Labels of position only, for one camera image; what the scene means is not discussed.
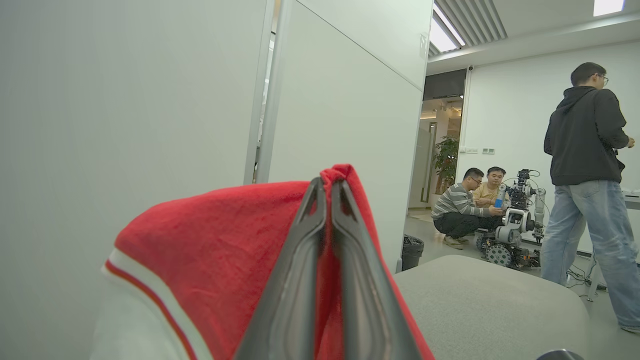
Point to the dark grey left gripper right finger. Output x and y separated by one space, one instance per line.
362 290

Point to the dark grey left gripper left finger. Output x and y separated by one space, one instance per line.
295 280

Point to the red garment with white trim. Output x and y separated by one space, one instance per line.
225 240

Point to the black trash bin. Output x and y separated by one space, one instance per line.
412 252

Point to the crouching person in striped sweater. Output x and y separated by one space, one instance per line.
457 205

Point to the grey sofa cushion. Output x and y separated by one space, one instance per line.
490 310

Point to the green potted plant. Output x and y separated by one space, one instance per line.
446 160

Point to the crouching person in beige shirt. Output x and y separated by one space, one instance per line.
487 192

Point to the white partition panel behind sofa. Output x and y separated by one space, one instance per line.
350 125

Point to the wheeled robot with grey arms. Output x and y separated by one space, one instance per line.
517 225

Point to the wide white partition panel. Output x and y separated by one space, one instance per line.
125 100

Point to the long ceiling light strip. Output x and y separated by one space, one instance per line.
442 36
450 26

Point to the standing person in black hoodie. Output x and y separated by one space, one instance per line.
585 140

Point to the square ceiling light panel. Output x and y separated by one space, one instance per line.
608 6

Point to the glass door with metal frame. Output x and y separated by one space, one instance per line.
429 162

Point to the grey metal partition post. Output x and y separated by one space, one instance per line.
272 100

